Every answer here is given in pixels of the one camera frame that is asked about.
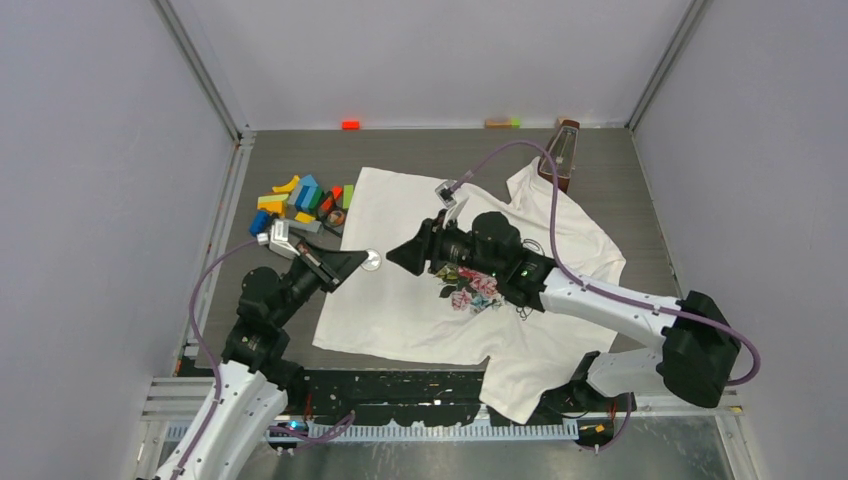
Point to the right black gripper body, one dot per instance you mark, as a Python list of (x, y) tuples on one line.
[(450, 247)]

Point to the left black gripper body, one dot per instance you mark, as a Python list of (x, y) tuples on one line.
[(301, 282)]

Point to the white floral t-shirt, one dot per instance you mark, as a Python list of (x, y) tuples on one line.
[(456, 316)]

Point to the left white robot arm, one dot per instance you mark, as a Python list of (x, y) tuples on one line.
[(253, 383)]

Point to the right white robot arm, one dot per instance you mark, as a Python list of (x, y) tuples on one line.
[(687, 346)]

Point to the blue cylinder block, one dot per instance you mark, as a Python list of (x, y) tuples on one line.
[(260, 222)]

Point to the light blue block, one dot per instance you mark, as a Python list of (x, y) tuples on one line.
[(300, 198)]

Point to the light green flat block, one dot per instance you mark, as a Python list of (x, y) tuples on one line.
[(282, 197)]

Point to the yellow arch block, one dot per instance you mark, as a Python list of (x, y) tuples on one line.
[(288, 187)]

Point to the brown wooden metronome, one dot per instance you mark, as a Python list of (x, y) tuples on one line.
[(562, 148)]

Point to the tan and green block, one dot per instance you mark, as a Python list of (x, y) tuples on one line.
[(502, 123)]

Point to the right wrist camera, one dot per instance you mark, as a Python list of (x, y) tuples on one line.
[(454, 200)]

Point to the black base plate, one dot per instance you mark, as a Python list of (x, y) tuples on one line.
[(433, 397)]

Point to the aluminium front rail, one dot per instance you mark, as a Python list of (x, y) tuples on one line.
[(649, 405)]

